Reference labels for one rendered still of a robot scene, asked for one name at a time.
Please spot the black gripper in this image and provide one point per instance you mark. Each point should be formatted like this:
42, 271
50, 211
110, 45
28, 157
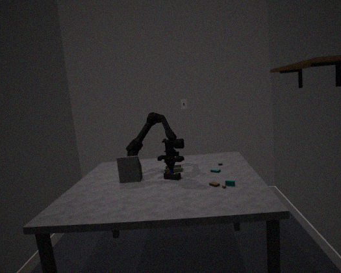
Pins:
170, 158

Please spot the beige shallow tray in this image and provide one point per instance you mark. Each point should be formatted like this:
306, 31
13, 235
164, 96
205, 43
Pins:
177, 168

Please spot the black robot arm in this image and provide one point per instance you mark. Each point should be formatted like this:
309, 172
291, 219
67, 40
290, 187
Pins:
153, 118

